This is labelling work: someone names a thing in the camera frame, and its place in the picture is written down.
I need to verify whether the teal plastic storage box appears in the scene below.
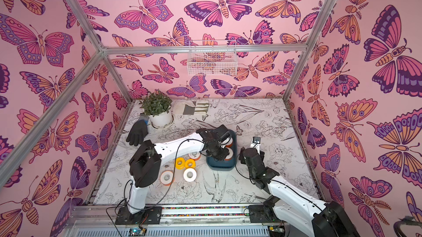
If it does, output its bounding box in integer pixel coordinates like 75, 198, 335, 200
206, 129, 237, 171

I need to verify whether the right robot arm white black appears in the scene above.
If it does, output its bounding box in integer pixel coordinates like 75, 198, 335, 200
239, 148, 359, 237

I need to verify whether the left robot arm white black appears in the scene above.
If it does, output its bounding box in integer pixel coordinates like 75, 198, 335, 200
127, 125, 236, 215

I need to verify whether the yellow tape roll right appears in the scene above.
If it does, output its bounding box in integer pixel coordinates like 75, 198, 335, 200
185, 159, 196, 169

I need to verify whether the yellow tape roll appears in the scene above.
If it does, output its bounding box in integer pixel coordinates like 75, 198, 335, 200
175, 157, 185, 170
185, 159, 196, 169

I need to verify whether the yellow tape roll left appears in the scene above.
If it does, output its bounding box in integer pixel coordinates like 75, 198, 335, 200
175, 157, 185, 170

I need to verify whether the white tape roll front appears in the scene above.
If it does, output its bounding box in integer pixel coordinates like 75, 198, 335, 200
183, 168, 197, 183

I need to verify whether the orange rim white tape roll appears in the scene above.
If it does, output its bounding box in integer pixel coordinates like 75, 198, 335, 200
160, 170, 174, 186

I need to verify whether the folded green white cloth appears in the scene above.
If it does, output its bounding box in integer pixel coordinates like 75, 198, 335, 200
172, 100, 209, 116

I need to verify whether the potted green plant white pot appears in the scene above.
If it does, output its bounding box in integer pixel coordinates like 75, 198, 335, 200
141, 90, 173, 129

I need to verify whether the black work glove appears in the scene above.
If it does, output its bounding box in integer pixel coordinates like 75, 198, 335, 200
126, 115, 148, 146

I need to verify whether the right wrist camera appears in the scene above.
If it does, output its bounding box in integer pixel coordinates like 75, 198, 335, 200
251, 137, 261, 150

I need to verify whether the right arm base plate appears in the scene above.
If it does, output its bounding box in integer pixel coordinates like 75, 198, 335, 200
248, 205, 281, 224

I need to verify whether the aluminium front rail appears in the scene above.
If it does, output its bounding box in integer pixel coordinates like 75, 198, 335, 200
61, 203, 306, 237

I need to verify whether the white wire basket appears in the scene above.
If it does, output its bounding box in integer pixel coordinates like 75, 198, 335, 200
186, 40, 238, 77

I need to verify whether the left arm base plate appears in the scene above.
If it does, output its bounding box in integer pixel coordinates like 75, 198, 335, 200
115, 206, 163, 226

